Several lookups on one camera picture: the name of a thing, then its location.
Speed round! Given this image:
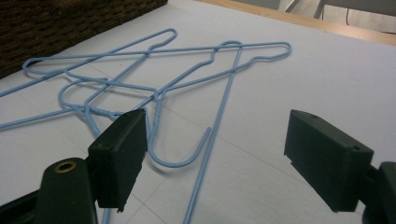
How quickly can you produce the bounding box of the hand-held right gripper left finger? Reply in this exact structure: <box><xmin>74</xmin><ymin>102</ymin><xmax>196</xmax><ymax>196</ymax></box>
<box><xmin>87</xmin><ymin>107</ymin><xmax>149</xmax><ymax>213</ymax></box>

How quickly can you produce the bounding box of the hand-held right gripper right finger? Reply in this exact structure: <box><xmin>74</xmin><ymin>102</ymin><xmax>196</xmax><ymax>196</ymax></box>
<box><xmin>283</xmin><ymin>108</ymin><xmax>375</xmax><ymax>214</ymax></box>

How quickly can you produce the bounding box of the blue wire clothes hanger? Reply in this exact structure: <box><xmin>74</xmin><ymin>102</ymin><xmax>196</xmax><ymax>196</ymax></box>
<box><xmin>0</xmin><ymin>27</ymin><xmax>178</xmax><ymax>138</ymax></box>
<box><xmin>57</xmin><ymin>40</ymin><xmax>244</xmax><ymax>224</ymax></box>
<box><xmin>22</xmin><ymin>41</ymin><xmax>292</xmax><ymax>170</ymax></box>

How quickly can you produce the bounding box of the brown woven basket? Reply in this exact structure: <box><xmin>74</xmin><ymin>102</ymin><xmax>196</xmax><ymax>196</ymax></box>
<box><xmin>0</xmin><ymin>0</ymin><xmax>169</xmax><ymax>79</ymax></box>

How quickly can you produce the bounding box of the white table cover sheet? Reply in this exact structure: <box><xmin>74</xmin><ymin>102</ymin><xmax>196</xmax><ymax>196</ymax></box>
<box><xmin>0</xmin><ymin>0</ymin><xmax>396</xmax><ymax>224</ymax></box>

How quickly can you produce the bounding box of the white metal stand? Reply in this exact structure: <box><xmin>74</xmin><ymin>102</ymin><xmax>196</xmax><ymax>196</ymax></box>
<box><xmin>278</xmin><ymin>0</ymin><xmax>331</xmax><ymax>19</ymax></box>

